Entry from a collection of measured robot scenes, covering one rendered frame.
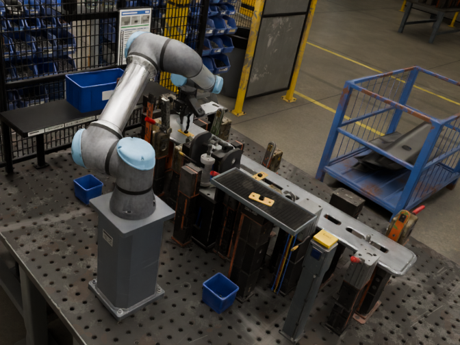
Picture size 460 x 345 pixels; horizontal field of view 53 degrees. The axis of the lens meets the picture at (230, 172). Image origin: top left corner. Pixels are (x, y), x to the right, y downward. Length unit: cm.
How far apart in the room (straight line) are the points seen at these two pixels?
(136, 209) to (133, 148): 20
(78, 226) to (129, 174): 73
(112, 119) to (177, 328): 76
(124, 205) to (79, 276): 49
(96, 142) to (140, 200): 22
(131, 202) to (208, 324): 56
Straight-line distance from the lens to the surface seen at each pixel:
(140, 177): 143
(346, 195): 200
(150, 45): 164
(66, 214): 217
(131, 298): 171
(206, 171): 188
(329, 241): 148
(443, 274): 240
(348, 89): 371
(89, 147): 147
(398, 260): 181
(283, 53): 531
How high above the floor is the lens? 203
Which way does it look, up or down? 31 degrees down
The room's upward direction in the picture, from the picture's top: 11 degrees clockwise
